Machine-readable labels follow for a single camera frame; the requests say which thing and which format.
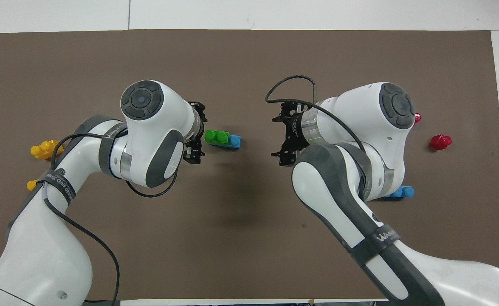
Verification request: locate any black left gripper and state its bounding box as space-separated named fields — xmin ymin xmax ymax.
xmin=183 ymin=101 xmax=208 ymax=164

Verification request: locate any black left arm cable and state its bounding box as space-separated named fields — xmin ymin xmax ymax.
xmin=36 ymin=132 xmax=178 ymax=306

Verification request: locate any blue three-stud toy block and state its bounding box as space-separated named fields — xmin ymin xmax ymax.
xmin=209 ymin=134 xmax=241 ymax=149
xmin=383 ymin=186 xmax=414 ymax=199

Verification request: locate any green two-stud toy block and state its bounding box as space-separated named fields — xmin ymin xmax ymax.
xmin=204 ymin=129 xmax=229 ymax=145

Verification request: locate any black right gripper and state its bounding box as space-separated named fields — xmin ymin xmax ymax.
xmin=271 ymin=100 xmax=310 ymax=167

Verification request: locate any brown table mat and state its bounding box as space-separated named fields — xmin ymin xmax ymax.
xmin=0 ymin=29 xmax=499 ymax=300

